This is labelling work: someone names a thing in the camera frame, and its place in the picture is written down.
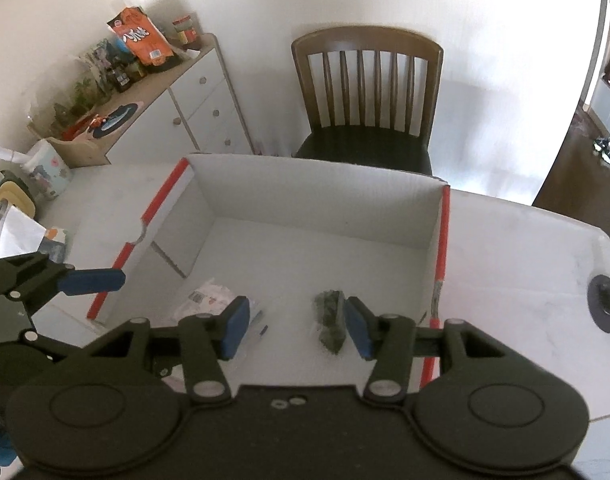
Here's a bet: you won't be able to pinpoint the white cabinet wooden top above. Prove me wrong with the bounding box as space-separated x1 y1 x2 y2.
27 33 256 168

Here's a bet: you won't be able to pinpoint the orange snack bag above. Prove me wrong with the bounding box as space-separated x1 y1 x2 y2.
107 6 178 68

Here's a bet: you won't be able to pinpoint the white packet on table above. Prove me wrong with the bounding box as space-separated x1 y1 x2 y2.
0 207 48 261

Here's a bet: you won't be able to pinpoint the white desktop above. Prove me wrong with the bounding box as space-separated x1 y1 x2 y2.
32 162 610 480

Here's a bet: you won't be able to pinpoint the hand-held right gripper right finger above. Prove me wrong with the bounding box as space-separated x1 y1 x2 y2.
345 296 510 405

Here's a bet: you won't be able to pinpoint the glass terrarium with plants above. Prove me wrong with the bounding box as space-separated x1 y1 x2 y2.
30 37 146 133

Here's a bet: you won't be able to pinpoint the wooden chair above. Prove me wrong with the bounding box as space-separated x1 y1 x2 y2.
291 25 444 177

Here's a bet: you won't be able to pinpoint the clear plastic packet white label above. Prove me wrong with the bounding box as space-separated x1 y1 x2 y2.
177 277 266 337

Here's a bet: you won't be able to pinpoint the stacked red lid jars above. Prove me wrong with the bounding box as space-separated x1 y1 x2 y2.
172 14 202 47

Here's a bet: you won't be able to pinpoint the wipes packet orange mark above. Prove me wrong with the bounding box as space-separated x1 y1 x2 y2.
39 227 68 264

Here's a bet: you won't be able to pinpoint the black round cable grommet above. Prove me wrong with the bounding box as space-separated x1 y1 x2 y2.
587 275 610 333

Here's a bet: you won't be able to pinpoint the white cardboard box red tape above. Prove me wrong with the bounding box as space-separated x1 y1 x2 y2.
86 154 453 386

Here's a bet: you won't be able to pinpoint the yellow rimmed container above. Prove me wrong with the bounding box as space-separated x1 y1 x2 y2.
0 180 38 231

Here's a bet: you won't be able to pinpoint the black round mat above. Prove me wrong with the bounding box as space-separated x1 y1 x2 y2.
92 102 138 139

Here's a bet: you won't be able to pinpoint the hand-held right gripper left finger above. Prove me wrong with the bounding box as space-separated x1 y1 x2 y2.
82 296 252 407

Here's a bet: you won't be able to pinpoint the dark packet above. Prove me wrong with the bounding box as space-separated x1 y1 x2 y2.
312 289 348 356

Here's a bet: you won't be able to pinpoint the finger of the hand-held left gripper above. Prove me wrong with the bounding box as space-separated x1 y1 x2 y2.
17 330 86 361
0 252 126 313

